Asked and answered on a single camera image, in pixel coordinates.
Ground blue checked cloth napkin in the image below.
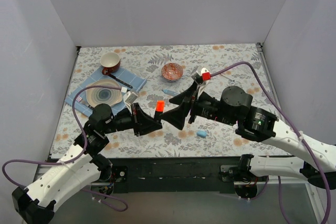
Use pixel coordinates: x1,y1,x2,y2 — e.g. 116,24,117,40
65,67,146,116

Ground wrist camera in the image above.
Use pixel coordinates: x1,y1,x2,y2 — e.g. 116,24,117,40
191,67,211,95
121,87,139,111

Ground orange patterned bowl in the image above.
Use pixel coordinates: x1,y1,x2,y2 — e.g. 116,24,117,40
161,63,184,81

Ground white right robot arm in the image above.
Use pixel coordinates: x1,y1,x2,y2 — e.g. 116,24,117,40
161,83,335,190

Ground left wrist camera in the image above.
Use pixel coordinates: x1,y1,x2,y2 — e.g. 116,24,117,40
121,87,139,111

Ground floral tablecloth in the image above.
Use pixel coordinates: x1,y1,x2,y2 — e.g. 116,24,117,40
51,43,292,158

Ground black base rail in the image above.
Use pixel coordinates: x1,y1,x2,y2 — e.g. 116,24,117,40
78,157,259,198

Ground light blue marker pen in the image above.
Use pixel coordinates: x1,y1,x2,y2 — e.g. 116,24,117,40
162,89,179,97

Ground black handled knife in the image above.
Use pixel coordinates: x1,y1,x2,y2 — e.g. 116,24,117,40
108,74,133,89

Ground red brown ceramic mug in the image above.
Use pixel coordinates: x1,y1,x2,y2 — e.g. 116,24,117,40
100,52,121,75

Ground silver fork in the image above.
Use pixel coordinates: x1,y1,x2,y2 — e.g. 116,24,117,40
76,96,92,109

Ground black orange marker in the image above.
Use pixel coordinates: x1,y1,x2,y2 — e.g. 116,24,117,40
154,111,162,121

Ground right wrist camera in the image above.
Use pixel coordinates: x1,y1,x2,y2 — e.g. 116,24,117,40
191,67,211,95

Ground beige blue ringed plate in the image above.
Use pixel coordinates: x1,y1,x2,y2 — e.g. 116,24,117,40
86,79,122,107

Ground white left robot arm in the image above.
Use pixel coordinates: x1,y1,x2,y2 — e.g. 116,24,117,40
12,101,164,223

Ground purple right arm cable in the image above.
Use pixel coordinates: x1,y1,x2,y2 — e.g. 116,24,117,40
209,61,331,224

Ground orange pen cap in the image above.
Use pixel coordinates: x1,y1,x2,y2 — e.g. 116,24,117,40
155,100,165,112

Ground light blue pen cap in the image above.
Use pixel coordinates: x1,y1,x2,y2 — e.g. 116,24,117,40
196,130,207,138

